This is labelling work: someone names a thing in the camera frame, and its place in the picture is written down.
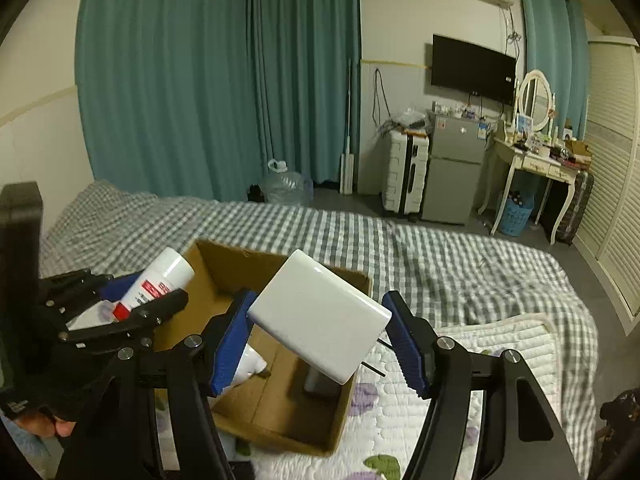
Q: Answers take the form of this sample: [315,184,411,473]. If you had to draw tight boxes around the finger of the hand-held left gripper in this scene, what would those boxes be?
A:
[57,290,190,350]
[37,268,146,313]

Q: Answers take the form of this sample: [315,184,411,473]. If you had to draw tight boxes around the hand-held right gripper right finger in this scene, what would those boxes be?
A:
[381,289,586,480]

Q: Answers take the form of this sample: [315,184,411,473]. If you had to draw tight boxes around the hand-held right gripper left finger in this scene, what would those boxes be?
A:
[55,287,261,480]

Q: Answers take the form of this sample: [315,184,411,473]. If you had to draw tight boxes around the white tube with red label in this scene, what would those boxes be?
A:
[112,247,196,324]

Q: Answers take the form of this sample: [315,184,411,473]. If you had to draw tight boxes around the brown cardboard box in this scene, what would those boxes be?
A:
[149,238,374,457]

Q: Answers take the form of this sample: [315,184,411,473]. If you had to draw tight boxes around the white rectangular box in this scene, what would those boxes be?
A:
[247,248,394,386]

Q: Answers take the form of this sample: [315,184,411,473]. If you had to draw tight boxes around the person's left hand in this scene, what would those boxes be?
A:
[0,352,115,438]

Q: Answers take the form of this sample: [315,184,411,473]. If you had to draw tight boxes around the small white tube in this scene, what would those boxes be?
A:
[231,344,270,390]

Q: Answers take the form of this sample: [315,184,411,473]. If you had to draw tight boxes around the grey white bottle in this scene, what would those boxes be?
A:
[303,366,342,397]

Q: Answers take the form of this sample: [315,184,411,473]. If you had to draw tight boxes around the white floral quilted mat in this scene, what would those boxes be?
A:
[150,311,557,480]

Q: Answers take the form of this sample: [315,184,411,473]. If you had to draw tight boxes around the grey checkered bed blanket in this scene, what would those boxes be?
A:
[39,179,599,393]

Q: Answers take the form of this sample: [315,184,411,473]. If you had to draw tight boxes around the blue plastic basket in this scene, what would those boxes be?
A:
[498,197,535,237]

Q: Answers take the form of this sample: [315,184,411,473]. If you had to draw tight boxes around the clear large water bottle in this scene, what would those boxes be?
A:
[262,158,315,207]

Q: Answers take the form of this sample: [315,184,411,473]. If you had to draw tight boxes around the white hard suitcase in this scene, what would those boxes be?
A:
[382,127,431,222]

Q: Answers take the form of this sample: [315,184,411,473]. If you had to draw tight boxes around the grey small fridge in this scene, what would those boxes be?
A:
[420,112,489,226]

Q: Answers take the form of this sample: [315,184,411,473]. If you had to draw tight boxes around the white pole mop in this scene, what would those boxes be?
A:
[339,58,357,196]

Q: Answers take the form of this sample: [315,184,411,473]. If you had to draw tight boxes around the dark suitcase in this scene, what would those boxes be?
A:
[555,170,595,247]

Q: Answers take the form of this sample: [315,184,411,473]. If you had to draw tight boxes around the white dressing table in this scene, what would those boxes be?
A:
[477,132,582,247]

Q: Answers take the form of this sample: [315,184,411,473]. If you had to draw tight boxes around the dark patterned cloth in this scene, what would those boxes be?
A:
[597,388,640,462]

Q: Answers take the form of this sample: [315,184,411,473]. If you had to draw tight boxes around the clear plastic bag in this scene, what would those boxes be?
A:
[391,106,429,134]

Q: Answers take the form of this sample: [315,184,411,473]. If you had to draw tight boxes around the white louvered wardrobe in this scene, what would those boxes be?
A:
[570,36,640,332]

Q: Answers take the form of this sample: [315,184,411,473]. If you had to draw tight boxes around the white oval vanity mirror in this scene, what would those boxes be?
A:
[514,68,557,132]

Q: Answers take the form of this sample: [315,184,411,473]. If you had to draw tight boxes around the narrow teal curtain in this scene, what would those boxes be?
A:
[516,0,592,138]

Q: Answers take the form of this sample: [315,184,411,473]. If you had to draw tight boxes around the hanging black cable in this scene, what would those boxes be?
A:
[372,67,397,137]

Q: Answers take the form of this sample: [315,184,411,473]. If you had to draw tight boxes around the black wall television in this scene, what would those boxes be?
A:
[430,33,517,107]

